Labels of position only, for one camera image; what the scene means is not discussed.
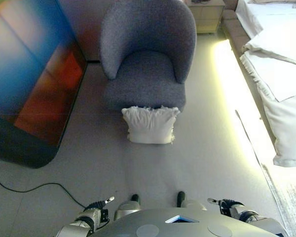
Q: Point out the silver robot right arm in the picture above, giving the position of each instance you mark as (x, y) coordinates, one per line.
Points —
(261, 221)

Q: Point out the white folded duvet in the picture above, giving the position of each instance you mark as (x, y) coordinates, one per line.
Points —
(273, 47)

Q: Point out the pale textured rug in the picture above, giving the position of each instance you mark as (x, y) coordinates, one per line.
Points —
(291, 209)

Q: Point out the grey-blue upholstered armchair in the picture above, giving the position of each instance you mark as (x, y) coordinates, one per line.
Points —
(148, 81)

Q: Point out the robot leg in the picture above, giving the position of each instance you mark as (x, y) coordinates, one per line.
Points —
(125, 209)
(180, 197)

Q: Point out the white fringed throw blanket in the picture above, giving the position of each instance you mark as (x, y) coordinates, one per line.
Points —
(286, 123)

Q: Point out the white bed sheet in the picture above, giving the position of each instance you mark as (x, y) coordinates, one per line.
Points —
(269, 14)

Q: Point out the robot right leg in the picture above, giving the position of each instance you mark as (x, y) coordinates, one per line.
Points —
(180, 197)

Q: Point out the robot left leg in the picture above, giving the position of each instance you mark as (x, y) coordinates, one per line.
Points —
(125, 209)

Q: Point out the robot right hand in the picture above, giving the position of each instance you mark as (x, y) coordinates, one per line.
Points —
(228, 206)

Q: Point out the beige nightstand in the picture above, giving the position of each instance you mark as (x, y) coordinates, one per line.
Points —
(207, 17)

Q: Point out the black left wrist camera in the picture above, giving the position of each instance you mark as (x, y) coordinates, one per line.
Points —
(104, 215)

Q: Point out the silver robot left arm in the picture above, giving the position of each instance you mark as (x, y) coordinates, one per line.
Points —
(84, 219)

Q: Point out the grey robot torso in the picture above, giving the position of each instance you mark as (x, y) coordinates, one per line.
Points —
(175, 229)

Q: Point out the beige upholstered bed frame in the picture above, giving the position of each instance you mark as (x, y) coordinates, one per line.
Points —
(236, 32)

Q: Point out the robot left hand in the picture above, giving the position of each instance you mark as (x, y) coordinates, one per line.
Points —
(96, 206)

